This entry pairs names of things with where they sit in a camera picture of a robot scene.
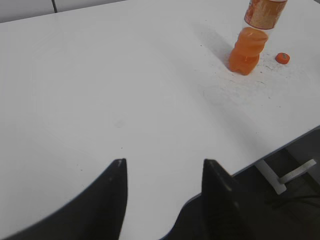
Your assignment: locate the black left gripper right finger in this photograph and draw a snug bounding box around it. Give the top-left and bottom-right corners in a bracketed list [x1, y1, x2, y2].
[201, 159, 265, 240]

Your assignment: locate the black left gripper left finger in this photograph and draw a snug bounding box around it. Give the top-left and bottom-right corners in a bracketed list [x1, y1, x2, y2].
[8, 158, 128, 240]

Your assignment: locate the orange bottle cap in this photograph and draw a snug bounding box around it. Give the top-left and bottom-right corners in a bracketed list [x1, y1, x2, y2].
[275, 52, 290, 65]

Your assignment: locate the orange drink plastic bottle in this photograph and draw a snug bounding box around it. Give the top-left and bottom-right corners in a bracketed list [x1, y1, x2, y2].
[228, 0, 287, 76]

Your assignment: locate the white table leg frame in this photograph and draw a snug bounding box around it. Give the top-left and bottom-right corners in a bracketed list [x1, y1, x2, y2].
[255, 159, 317, 195]

